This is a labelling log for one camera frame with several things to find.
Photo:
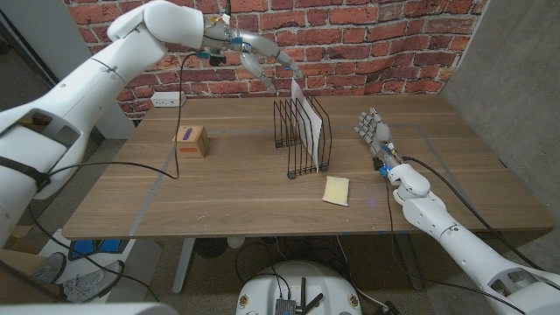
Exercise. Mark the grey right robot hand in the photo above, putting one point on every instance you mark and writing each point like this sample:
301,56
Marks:
381,135

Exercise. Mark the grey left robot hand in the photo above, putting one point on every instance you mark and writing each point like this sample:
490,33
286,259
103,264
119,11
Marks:
258,44

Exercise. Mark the white paper file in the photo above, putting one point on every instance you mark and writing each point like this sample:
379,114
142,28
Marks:
308,118

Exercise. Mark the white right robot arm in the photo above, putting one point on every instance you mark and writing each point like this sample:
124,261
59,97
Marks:
459,245

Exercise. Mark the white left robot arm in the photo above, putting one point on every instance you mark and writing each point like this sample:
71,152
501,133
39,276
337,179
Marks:
87,87

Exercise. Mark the yellow sponge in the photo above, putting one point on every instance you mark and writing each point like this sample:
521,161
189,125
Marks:
336,191

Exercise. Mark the red brick printed backdrop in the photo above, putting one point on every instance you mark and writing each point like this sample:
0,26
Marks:
350,39

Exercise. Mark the white power strip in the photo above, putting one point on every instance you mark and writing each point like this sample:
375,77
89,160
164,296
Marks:
168,99

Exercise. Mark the black antenna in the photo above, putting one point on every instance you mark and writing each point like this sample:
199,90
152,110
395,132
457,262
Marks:
316,301
303,289

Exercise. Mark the white robot torso base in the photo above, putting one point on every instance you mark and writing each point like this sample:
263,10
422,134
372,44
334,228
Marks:
262,284

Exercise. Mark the grey computer box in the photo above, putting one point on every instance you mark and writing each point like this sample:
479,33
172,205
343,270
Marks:
285,307

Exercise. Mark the white table leg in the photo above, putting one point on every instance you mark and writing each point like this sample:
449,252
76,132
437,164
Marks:
184,262

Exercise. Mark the blue item under table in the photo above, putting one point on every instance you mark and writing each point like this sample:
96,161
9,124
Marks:
94,247

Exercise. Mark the grey sneaker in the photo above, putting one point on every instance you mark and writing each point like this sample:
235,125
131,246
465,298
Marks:
49,268
94,282

